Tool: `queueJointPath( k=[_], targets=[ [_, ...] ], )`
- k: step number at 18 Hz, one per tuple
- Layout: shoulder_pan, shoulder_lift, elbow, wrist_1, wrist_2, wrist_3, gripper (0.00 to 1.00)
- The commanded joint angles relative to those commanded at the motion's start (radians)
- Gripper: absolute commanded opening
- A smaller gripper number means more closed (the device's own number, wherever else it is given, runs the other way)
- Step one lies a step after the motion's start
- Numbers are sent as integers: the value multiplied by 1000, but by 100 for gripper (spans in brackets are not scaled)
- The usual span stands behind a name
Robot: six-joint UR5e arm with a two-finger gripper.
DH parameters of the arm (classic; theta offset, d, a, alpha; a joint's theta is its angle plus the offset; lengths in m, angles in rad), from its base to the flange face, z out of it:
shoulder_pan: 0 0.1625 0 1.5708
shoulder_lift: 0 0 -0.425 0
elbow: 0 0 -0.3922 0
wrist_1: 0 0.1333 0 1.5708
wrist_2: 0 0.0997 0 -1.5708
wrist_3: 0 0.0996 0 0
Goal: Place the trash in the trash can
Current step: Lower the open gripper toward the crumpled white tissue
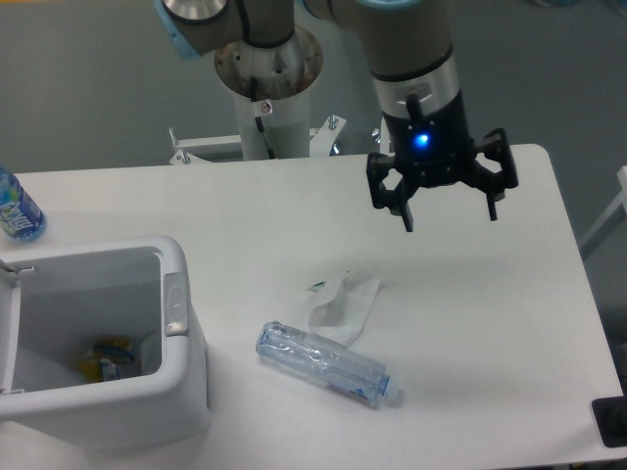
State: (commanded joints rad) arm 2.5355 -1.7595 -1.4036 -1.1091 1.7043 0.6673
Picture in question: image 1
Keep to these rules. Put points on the white frame at right edge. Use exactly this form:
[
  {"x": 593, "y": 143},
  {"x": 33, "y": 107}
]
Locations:
[{"x": 609, "y": 219}]

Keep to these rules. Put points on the crushed clear plastic bottle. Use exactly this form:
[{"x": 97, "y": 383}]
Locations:
[{"x": 329, "y": 363}]

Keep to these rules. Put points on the black object at table corner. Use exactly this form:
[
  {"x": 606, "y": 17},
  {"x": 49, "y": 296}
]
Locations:
[{"x": 610, "y": 414}]

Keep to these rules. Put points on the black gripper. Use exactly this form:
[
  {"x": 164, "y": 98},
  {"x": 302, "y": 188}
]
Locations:
[{"x": 431, "y": 142}]

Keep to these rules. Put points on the blue labelled water bottle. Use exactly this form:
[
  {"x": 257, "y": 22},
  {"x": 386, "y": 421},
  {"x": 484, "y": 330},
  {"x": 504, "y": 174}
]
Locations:
[{"x": 22, "y": 219}]

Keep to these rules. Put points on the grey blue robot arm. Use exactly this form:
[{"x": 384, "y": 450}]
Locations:
[{"x": 407, "y": 45}]

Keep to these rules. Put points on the white paper wrapper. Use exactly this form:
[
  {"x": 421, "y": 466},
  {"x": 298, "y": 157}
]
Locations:
[{"x": 341, "y": 304}]

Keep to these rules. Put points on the yellow blue trash in bin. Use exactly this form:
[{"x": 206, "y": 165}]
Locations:
[{"x": 110, "y": 358}]

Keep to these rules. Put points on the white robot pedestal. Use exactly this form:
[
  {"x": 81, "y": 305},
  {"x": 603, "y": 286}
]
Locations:
[{"x": 271, "y": 91}]

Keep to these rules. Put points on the white plastic trash can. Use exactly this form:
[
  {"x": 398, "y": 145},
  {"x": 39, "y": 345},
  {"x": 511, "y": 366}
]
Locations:
[{"x": 55, "y": 302}]

